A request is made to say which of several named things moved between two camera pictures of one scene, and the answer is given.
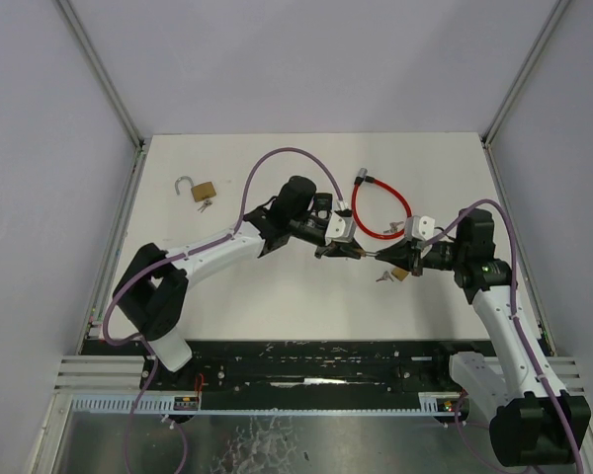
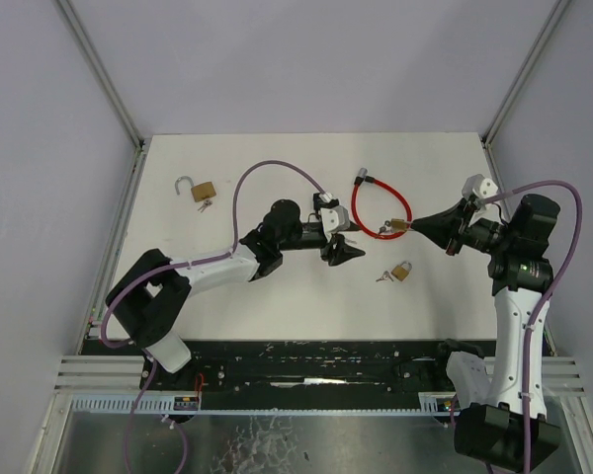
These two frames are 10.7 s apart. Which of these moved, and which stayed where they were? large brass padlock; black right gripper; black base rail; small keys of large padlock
Moved: black right gripper
Stayed: large brass padlock; small keys of large padlock; black base rail
